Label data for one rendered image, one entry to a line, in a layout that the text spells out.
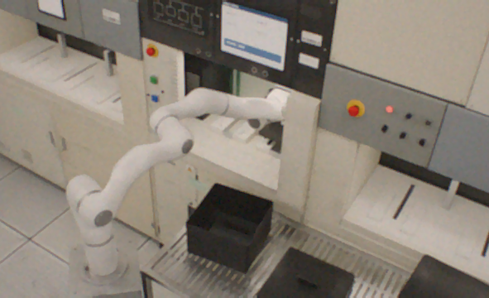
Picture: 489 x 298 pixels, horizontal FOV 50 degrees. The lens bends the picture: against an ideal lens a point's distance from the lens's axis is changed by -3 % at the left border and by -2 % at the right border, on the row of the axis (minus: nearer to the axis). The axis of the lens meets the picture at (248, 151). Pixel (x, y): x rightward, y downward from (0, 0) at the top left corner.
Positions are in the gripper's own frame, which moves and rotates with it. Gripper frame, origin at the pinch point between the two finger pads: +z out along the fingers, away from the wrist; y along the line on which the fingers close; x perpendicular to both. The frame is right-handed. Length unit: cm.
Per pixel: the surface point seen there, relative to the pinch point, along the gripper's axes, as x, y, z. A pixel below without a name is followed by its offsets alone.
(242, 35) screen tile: 36.6, -8.4, -30.3
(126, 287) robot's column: -44, -12, -102
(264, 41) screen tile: 36.8, 1.5, -30.1
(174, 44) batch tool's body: 23, -41, -31
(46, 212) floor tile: -120, -140, -49
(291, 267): -33, 39, -64
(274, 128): -17.8, -2.1, -8.6
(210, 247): -35, 7, -72
